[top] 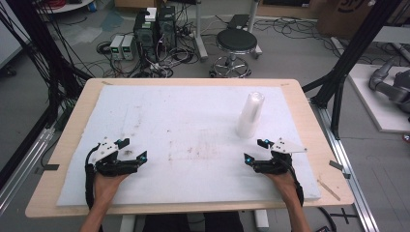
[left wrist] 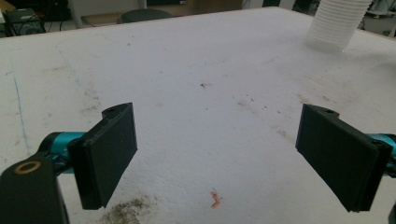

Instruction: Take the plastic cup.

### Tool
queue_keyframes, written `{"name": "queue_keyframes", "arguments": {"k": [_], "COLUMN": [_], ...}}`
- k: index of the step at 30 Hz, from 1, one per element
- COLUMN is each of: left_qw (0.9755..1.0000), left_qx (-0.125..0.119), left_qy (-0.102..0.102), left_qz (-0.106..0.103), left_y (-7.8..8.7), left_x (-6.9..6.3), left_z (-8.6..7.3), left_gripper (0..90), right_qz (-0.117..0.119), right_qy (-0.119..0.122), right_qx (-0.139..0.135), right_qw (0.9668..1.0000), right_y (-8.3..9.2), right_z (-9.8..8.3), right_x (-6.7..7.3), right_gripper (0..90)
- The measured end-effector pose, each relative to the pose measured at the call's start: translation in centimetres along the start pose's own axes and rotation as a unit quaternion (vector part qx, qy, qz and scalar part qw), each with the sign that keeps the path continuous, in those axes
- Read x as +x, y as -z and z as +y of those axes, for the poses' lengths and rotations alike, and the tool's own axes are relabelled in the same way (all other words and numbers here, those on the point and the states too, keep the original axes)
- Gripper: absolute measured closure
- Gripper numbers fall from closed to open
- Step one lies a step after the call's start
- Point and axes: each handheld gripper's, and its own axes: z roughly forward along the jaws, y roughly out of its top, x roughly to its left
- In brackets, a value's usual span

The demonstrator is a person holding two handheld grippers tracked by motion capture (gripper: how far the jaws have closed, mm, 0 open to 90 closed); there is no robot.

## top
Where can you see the person's left hand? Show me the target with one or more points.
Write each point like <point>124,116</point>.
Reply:
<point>106,187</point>

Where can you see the black metal frame post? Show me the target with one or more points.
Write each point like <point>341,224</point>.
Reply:
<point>42,42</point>
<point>351,48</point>

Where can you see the grey tape strip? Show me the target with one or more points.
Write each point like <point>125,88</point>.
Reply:
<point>336,165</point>

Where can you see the black round stool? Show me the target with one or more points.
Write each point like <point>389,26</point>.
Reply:
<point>236,42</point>

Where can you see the grey power supply unit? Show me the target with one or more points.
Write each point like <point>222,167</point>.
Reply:
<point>116,47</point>
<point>128,47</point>

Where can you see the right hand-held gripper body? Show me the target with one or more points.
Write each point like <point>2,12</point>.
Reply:
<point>275,164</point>

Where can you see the black tape strip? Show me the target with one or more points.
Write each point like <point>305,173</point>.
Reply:
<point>51,167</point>

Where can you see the brown cardboard box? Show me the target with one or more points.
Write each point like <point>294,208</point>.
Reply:
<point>341,16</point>

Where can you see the thin wooden stick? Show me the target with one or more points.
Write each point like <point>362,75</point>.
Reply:
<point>328,189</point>

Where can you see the black computer tower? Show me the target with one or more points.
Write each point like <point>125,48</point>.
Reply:
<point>167,27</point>
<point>145,35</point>

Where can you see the stack of clear plastic cups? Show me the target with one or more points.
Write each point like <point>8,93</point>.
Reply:
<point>250,112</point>

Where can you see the grey metal desk leg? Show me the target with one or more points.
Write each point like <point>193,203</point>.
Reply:
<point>254,29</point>
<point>200,35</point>

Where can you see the person's dark trousers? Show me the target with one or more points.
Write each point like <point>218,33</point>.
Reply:
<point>193,224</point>

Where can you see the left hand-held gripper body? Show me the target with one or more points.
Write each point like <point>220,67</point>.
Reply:
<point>109,167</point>

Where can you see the white floor board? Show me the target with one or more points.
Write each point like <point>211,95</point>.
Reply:
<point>377,106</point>

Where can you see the aluminium rail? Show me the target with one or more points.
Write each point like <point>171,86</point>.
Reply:
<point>349,180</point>
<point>25,167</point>

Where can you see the white foam mat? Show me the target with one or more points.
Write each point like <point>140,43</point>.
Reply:
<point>193,112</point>

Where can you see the person's right hand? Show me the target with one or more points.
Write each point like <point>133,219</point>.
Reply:
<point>283,185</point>

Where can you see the light wooden table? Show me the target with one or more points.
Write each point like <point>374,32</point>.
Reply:
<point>306,122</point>

